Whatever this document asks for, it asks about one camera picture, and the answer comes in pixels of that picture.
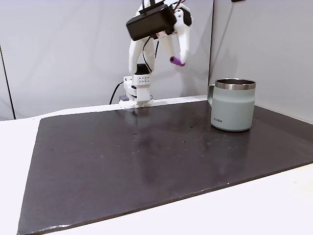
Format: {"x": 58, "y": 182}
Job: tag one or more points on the purple ribbed pen grip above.
{"x": 177, "y": 61}

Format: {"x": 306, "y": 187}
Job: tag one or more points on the small grey plug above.
{"x": 124, "y": 98}

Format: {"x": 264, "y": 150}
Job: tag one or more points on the grey-green mug steel rim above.
{"x": 232, "y": 110}

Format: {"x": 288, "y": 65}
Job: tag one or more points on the black mat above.
{"x": 146, "y": 166}

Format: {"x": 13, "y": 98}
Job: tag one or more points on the black oval camera box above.
{"x": 150, "y": 23}

